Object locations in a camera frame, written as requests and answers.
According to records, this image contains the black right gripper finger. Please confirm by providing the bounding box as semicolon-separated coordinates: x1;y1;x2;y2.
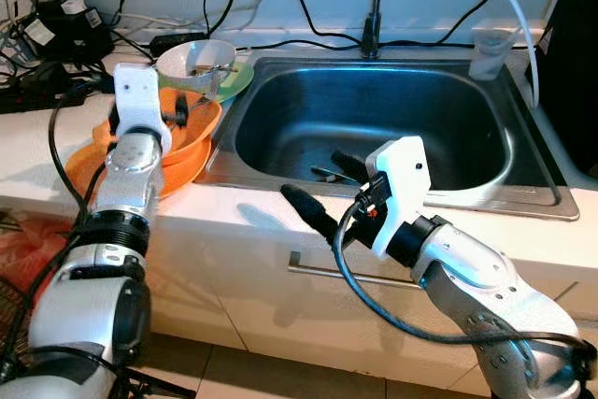
331;148;377;187
280;183;345;244

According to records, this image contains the orange plastic bowl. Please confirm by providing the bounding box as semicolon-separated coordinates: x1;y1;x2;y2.
93;88;223;168

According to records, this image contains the white bowl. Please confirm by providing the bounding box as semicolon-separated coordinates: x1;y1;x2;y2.
154;39;239;96

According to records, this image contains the orange plastic plate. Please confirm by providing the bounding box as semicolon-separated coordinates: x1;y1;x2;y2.
64;133;214;199

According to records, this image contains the green plate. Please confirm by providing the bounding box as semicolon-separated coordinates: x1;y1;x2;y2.
201;58;255;104

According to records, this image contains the small black power strip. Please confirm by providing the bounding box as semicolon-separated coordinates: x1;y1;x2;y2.
149;32;208;56

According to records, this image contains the stainless steel sink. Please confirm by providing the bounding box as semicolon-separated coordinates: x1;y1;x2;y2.
196;56;580;222

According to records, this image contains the white sink cabinet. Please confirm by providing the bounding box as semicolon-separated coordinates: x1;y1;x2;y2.
0;207;598;395

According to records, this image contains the black power adapter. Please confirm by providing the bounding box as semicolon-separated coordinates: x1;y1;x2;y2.
23;0;113;64

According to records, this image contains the long black power strip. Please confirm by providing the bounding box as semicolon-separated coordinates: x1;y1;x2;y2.
0;63;94;115

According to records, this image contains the chrome faucet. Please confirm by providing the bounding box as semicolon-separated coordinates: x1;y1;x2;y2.
360;0;407;59

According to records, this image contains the clear glass cup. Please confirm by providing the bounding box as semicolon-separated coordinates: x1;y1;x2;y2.
467;27;515;82

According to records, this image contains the red plastic bag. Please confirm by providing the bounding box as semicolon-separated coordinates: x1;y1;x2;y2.
0;215;71;278

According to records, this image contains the black metal stand leg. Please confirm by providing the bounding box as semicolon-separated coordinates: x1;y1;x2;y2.
120;366;199;399

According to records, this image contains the dark wicker basket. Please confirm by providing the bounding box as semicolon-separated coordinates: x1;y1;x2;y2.
0;273;29;367

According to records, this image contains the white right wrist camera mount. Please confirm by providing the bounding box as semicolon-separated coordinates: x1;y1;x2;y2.
361;135;434;262

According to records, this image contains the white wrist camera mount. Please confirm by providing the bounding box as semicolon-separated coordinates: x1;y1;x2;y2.
113;64;176;155
361;135;434;262

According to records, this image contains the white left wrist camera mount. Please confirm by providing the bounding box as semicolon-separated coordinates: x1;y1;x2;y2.
113;64;176;155

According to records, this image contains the silver sink cabinet handle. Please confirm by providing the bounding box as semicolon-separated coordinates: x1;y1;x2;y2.
287;250;423;291

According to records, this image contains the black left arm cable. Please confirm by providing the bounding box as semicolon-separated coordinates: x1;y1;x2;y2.
47;81;118;218

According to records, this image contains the white water hose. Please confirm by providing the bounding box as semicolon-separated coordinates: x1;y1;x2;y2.
448;0;543;110

